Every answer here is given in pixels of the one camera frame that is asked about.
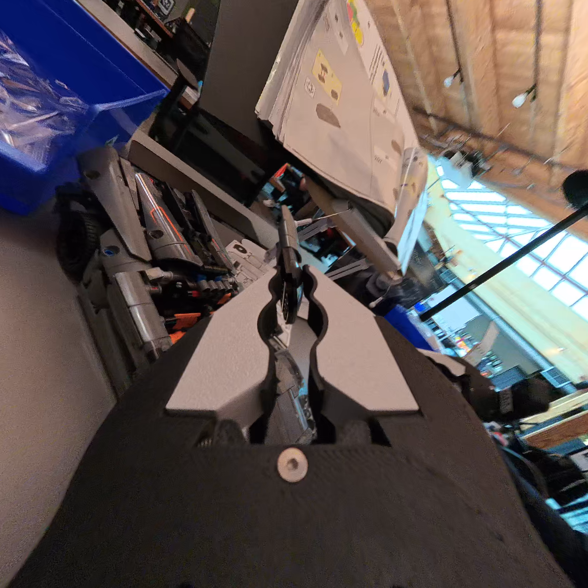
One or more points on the grey lego car model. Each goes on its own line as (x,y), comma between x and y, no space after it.
(151,239)

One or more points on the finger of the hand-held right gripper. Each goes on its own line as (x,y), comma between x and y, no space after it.
(448,362)

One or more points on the dark grey divider panel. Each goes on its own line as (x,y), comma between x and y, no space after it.
(239,69)

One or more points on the clear plastic bags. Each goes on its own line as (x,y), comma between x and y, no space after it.
(36,105)

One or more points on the dark grey lego assembly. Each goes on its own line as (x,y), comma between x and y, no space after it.
(289,266)

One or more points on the white book stand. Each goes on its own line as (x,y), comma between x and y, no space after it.
(363,229)

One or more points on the lego instruction booklet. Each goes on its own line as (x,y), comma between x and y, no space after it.
(340,115)

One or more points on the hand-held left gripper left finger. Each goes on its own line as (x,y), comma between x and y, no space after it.
(220,363)

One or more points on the black pole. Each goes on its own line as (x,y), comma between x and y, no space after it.
(505,262)

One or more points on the ceiling spot light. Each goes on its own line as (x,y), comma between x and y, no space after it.
(521,97)
(451,80)

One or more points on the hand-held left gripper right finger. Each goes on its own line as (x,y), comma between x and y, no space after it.
(367,363)

